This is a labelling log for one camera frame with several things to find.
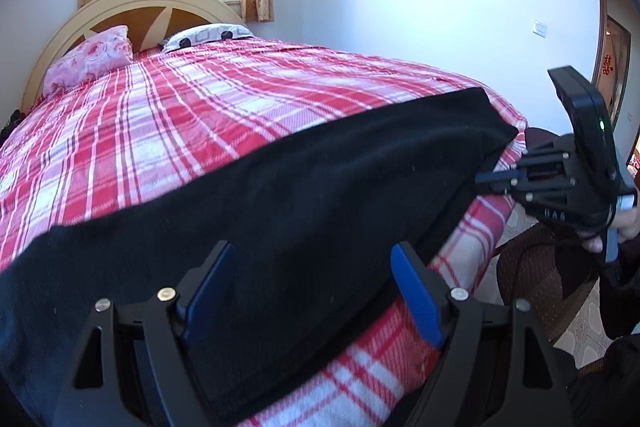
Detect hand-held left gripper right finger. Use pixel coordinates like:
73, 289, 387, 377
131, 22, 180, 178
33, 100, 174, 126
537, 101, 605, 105
390, 241, 581, 427

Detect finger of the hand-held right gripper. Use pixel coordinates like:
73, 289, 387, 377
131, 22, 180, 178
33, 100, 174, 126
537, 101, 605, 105
474, 171, 576, 208
517, 149, 571, 180

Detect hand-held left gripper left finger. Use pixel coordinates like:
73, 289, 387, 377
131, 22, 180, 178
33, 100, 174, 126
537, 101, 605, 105
52, 239, 238, 427

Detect black pants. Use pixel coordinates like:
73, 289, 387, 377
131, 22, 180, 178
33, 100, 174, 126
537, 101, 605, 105
0, 87, 521, 427

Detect person's right hand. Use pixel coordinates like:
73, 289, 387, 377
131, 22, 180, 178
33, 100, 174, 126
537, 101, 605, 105
580, 207, 640, 258

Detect brown wicker chair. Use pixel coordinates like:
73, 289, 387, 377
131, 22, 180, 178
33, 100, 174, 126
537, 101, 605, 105
492, 127, 608, 343

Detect red plaid blanket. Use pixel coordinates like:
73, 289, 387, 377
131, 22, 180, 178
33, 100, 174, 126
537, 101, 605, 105
0, 36, 528, 427

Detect person's dark clothing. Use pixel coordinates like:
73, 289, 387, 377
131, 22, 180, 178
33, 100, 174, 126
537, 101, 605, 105
562, 334, 640, 427

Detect white pillow with black print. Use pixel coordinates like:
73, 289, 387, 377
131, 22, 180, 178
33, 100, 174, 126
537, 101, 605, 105
161, 23, 256, 54

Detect dark object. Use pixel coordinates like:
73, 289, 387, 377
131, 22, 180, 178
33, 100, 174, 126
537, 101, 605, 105
0, 107, 23, 144

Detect pink floral pillow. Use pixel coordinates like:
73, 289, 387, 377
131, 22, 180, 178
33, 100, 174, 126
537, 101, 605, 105
42, 25, 133, 96

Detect wooden door frame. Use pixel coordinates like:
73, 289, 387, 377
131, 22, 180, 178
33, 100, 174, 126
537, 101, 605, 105
591, 0, 633, 128

